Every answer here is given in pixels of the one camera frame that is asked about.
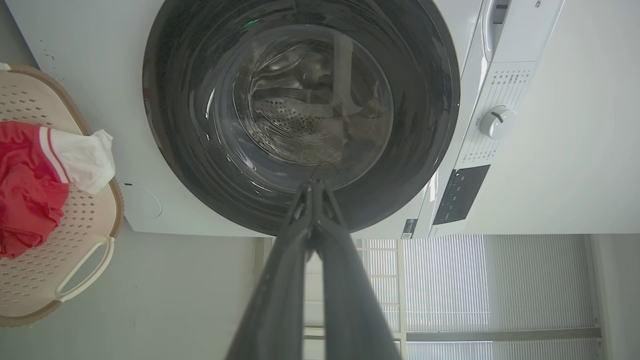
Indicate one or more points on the white detergent drawer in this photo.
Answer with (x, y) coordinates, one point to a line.
(530, 30)

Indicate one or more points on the white round control knob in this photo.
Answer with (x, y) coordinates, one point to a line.
(497, 122)

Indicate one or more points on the blue white energy label sticker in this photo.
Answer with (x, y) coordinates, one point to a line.
(409, 229)

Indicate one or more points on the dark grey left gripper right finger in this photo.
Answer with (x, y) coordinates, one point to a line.
(350, 300)

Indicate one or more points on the red and white garment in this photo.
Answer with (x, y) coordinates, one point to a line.
(30, 190)

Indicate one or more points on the black washer display panel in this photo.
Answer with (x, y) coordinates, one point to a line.
(460, 192)

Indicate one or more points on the white front-load washing machine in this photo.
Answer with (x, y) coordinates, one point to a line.
(90, 50)

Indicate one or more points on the round white filter cover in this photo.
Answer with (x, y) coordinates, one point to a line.
(140, 202)

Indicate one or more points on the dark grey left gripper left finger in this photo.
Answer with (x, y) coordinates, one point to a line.
(280, 290)

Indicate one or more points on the black round glass washer door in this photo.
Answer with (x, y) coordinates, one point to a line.
(190, 75)

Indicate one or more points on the beige perforated laundry basket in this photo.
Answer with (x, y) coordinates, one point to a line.
(85, 220)

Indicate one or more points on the steel perforated washer drum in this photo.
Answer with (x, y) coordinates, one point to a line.
(300, 115)

